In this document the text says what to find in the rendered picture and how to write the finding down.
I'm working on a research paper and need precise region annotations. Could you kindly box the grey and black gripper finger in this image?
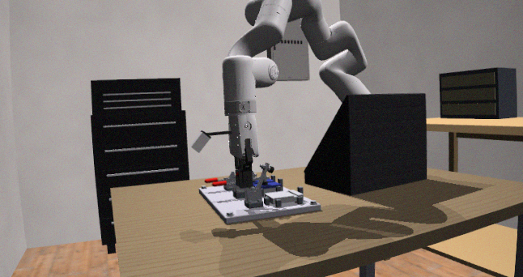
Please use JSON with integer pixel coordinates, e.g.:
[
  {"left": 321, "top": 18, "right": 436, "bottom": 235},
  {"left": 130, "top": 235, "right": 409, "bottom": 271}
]
[
  {"left": 234, "top": 156, "right": 240, "bottom": 186},
  {"left": 238, "top": 138, "right": 253, "bottom": 189}
]

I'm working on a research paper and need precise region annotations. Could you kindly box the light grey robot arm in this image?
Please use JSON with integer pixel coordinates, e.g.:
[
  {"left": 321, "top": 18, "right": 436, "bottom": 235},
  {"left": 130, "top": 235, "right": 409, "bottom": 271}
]
[{"left": 223, "top": 0, "right": 371, "bottom": 113}]

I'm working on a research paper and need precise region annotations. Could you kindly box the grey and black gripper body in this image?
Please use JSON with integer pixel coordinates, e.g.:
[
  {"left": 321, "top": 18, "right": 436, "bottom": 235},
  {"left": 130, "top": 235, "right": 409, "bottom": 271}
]
[{"left": 224, "top": 113, "right": 259, "bottom": 159}]

